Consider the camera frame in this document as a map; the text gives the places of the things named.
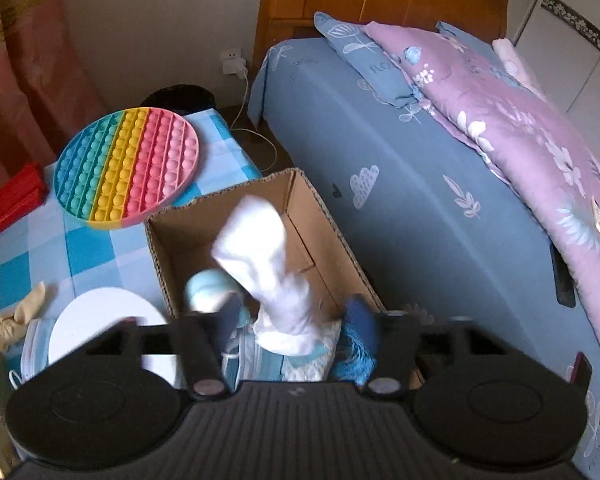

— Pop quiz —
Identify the white knotted sock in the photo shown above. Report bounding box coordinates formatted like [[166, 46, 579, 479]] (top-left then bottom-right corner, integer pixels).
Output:
[[211, 195, 321, 356]]

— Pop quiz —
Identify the blue yarn tassel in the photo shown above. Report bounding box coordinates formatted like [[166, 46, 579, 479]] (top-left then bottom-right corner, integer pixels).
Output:
[[328, 323, 377, 387]]

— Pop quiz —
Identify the folded cloth in box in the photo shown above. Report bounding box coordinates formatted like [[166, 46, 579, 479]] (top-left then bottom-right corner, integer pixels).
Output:
[[221, 321, 341, 390]]

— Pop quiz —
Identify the light blue white ball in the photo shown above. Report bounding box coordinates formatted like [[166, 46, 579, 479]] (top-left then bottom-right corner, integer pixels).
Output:
[[183, 269, 242, 313]]

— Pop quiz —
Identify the brown cardboard box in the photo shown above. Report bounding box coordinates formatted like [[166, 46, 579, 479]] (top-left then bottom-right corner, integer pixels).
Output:
[[145, 169, 385, 332]]

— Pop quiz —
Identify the blue bed sheet mattress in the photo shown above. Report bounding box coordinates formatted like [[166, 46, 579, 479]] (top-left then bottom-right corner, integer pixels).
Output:
[[248, 38, 600, 479]]

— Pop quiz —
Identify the white round plate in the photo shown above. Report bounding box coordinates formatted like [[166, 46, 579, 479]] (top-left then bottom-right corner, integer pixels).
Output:
[[47, 287, 166, 365]]

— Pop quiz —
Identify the blue white checkered tablecloth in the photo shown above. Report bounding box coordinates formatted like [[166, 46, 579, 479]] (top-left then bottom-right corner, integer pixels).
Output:
[[0, 110, 261, 318]]

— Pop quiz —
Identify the black phone on bed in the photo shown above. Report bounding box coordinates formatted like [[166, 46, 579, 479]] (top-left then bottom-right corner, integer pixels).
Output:
[[550, 244, 577, 308]]

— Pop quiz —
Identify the rainbow round pop-it toy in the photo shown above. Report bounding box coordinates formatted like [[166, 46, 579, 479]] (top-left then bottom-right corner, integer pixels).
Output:
[[53, 107, 200, 230]]

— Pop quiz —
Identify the beige knotted cloth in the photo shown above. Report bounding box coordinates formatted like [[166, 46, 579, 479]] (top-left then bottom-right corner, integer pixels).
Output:
[[0, 282, 46, 353]]

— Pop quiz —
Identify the purple floral quilt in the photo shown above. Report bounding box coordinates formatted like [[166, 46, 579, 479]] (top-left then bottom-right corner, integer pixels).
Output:
[[364, 22, 600, 341]]

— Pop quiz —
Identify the red folded hand fan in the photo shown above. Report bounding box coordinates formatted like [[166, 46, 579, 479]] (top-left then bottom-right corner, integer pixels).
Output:
[[0, 162, 48, 234]]

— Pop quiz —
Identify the black object behind table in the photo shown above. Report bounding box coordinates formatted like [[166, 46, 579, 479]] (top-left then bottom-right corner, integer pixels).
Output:
[[140, 84, 216, 116]]

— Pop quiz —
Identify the pink curtain with gold trim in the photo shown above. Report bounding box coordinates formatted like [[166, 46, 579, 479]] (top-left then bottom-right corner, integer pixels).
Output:
[[0, 0, 106, 187]]

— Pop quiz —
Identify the blue patterned pillow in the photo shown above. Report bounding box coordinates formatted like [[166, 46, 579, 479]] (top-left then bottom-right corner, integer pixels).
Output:
[[314, 12, 419, 108]]

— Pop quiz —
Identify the white wardrobe with black trim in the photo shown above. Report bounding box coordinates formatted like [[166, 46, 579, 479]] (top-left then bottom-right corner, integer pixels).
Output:
[[507, 0, 600, 155]]

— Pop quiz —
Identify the white charger cable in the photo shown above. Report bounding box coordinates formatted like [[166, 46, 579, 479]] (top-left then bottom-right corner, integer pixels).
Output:
[[229, 66, 282, 174]]

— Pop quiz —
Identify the white wall charger plug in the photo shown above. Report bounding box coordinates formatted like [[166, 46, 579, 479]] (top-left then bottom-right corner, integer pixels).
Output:
[[220, 48, 248, 80]]

